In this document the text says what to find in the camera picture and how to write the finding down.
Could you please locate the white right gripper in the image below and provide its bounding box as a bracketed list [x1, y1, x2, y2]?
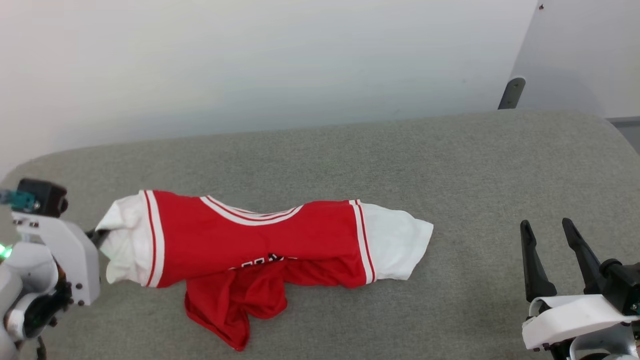
[520, 217, 640, 360]

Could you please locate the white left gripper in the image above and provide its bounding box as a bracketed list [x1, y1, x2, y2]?
[10, 212, 112, 339]

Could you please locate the light grey partition panel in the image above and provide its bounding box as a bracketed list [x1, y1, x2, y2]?
[507, 0, 640, 119]

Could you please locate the grey fabric sofa cushion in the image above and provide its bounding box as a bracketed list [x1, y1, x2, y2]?
[0, 109, 640, 360]

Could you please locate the red and white basketball jersey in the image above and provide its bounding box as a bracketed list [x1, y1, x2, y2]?
[95, 189, 435, 352]

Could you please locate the dark grey metal bracket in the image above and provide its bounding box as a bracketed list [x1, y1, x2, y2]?
[498, 76, 527, 110]

